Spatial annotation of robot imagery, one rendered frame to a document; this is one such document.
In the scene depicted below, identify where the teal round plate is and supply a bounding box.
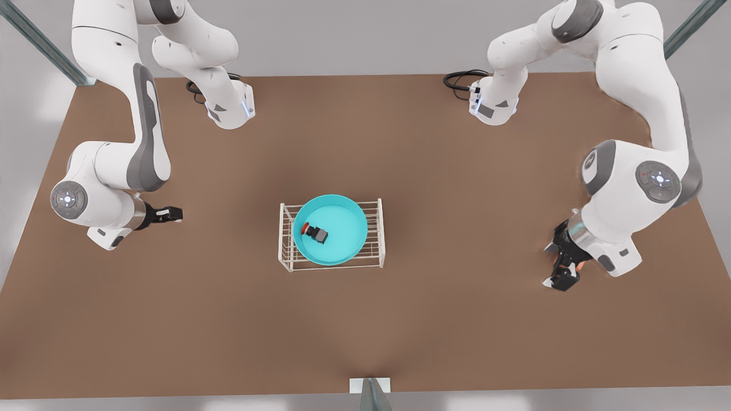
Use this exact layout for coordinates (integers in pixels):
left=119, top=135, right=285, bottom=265
left=292, top=194, right=369, bottom=267

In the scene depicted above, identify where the black cable loop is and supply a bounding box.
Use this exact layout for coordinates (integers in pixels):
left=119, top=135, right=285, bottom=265
left=443, top=69, right=493, bottom=103
left=186, top=72, right=244, bottom=105

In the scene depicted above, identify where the red button switch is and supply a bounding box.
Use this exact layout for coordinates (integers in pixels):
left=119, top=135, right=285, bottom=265
left=302, top=223, right=330, bottom=245

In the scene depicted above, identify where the white wire shelf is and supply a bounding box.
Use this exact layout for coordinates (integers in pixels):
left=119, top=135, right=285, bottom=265
left=278, top=198, right=387, bottom=273

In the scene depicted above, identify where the silver frame post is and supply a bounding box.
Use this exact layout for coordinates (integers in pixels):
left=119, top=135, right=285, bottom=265
left=0, top=0, right=97, bottom=87
left=662, top=0, right=729, bottom=61
left=349, top=377, right=393, bottom=411

